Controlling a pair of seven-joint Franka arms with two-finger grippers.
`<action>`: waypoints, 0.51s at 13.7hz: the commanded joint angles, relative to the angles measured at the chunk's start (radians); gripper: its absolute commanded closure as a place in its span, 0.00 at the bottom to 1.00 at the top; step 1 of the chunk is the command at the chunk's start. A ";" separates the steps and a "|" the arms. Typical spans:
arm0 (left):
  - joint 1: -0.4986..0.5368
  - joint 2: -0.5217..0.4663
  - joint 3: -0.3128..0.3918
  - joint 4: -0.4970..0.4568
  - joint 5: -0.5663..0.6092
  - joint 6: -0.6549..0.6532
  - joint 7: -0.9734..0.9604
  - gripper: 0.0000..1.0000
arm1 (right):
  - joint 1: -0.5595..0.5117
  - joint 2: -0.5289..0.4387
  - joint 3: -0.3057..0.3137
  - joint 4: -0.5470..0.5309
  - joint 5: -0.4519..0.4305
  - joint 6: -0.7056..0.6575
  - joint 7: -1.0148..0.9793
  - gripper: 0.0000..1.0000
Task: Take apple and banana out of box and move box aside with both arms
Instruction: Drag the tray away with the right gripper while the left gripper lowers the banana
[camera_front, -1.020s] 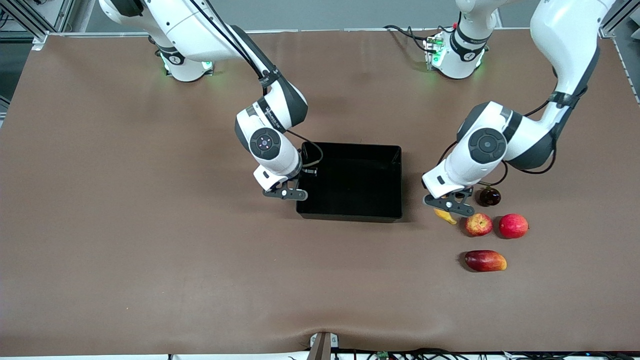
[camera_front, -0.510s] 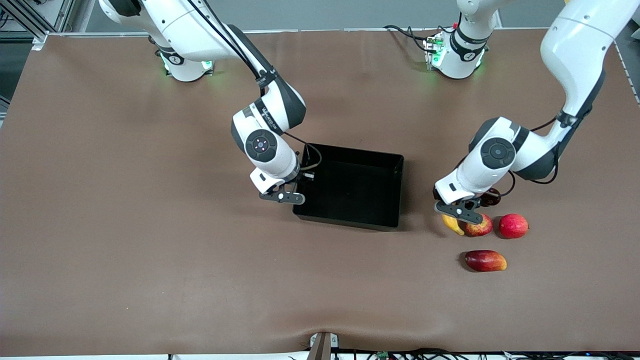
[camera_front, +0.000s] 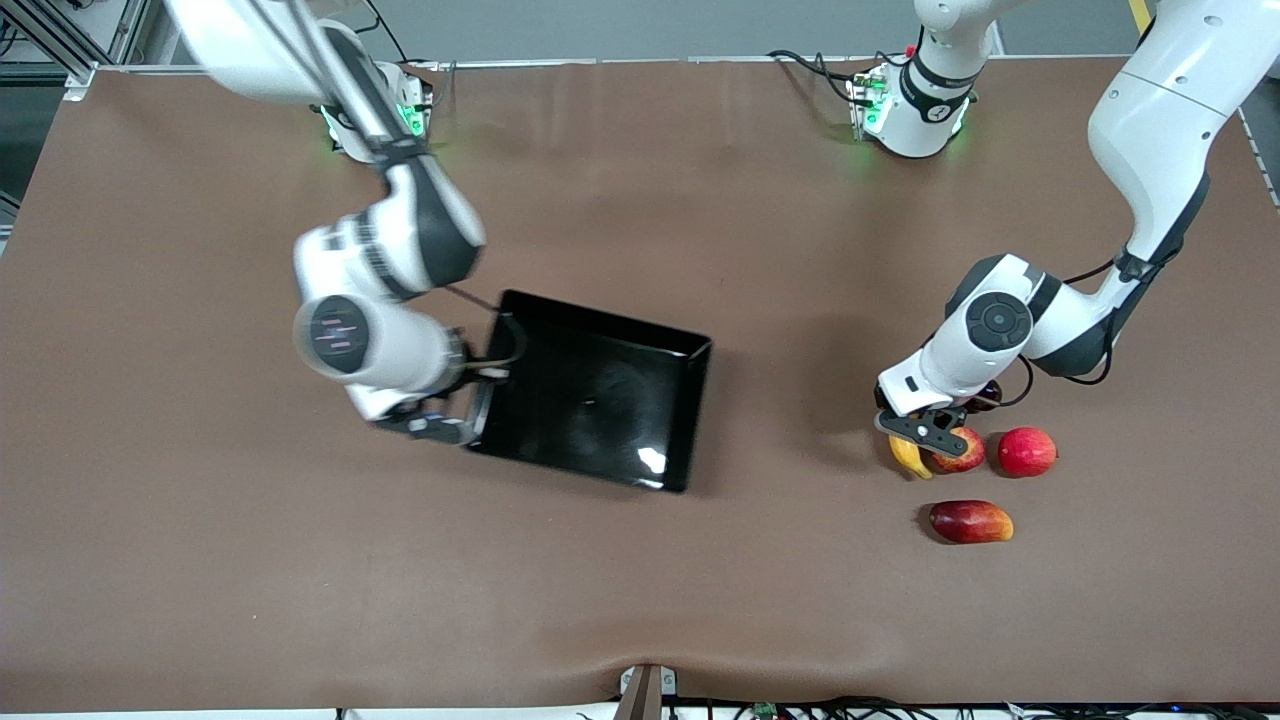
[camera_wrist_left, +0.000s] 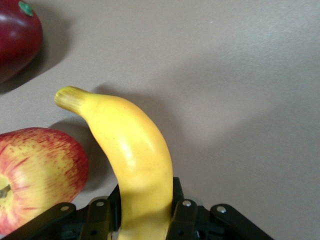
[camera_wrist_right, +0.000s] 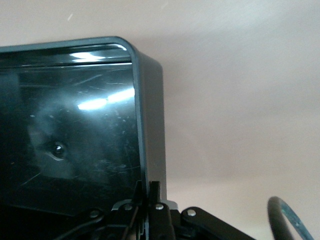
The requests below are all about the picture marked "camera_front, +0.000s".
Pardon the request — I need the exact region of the yellow banana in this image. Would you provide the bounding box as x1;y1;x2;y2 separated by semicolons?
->
889;434;935;481

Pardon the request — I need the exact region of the small red yellow apple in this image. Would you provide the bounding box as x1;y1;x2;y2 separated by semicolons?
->
925;427;987;475

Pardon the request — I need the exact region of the black plastic box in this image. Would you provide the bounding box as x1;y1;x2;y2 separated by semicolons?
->
465;290;714;494

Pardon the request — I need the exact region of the red peach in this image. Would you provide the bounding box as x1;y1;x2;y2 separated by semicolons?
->
996;427;1059;478

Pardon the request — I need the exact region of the red yellow mango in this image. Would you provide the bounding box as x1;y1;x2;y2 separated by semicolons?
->
929;500;1015;545

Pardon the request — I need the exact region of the brown table mat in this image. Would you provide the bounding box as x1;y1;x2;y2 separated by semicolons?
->
0;55;1280;713

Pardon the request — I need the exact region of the thin black cable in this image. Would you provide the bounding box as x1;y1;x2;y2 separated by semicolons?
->
660;695;906;720
1000;702;1280;720

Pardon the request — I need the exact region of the metal table clamp bracket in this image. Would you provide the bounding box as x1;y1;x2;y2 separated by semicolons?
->
615;663;679;720

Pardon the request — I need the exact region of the black base power cable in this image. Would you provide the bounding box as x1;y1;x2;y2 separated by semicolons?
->
768;48;866;106

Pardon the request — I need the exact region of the silver table edge rail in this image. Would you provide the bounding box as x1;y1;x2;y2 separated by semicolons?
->
65;55;1131;76

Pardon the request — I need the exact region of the aluminium frame profile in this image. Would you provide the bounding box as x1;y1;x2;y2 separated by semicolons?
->
0;0;151;96

